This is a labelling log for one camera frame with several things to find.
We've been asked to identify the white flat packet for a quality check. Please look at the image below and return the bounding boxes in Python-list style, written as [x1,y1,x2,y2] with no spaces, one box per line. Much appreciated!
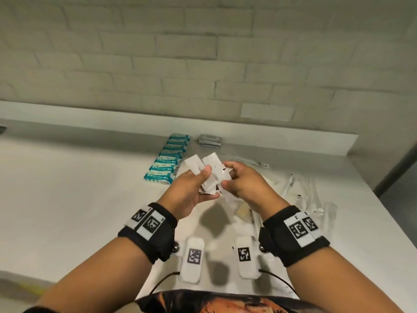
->
[222,192,243,206]

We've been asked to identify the black right wrist strap with markers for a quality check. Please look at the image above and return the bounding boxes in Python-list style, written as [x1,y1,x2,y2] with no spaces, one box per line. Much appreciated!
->
[259,205,330,268]

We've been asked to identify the row of teal packets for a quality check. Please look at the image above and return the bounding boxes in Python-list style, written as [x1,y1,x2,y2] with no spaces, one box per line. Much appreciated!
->
[144,133,191,185]

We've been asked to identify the person's left hand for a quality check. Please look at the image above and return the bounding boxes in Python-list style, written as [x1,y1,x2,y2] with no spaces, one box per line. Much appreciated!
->
[156,165,221,221]

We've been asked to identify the white marker-tagged device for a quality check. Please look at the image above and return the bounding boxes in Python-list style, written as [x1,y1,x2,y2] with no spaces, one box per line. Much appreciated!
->
[179,236,206,285]
[234,236,261,280]

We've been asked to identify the person's printed shirt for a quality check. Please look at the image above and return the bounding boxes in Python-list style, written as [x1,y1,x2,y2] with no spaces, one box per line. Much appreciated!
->
[135,289,323,313]

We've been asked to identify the white paper sachet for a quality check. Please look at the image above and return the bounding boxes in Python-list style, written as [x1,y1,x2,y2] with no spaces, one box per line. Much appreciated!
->
[185,154,206,176]
[199,152,226,195]

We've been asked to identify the clear-wrapped long stick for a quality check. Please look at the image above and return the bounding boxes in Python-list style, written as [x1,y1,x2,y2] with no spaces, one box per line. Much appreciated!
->
[282,173,295,201]

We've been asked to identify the clear-wrapped swab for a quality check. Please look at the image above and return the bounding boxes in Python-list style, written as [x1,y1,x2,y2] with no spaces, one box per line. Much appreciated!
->
[233,155,271,169]

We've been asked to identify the clear plastic wrapper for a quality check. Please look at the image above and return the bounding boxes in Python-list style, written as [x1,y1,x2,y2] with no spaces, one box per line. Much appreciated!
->
[296,177,338,232]

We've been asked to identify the person's left forearm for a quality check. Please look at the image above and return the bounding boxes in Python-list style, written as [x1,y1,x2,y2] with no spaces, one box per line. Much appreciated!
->
[24,236,154,313]

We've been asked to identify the black left wrist strap with markers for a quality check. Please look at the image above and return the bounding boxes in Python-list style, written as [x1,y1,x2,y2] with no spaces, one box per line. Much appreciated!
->
[117,202,178,265]

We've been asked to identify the stack of grey packets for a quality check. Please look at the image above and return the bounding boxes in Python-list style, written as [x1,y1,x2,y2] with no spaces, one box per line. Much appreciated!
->
[198,134,223,148]

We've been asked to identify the white sachet with black mark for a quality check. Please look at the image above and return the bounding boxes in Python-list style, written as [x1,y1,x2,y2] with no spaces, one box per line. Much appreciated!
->
[216,164,232,194]

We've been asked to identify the person's right hand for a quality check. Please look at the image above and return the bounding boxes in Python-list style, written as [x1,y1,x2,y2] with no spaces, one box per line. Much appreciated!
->
[220,160,290,222]

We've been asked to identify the black wrist strap with markers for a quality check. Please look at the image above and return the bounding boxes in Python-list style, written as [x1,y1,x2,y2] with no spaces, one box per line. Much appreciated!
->
[259,205,330,268]
[117,202,178,265]

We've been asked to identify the person's right forearm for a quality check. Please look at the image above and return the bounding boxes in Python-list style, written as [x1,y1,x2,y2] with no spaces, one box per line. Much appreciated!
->
[286,247,404,313]

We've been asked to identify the black cable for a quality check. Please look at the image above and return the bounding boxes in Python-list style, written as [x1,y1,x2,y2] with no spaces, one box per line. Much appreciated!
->
[148,272,180,297]
[259,269,300,298]

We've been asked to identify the beige square pad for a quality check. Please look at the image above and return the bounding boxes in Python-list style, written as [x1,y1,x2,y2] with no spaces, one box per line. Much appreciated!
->
[235,205,253,221]

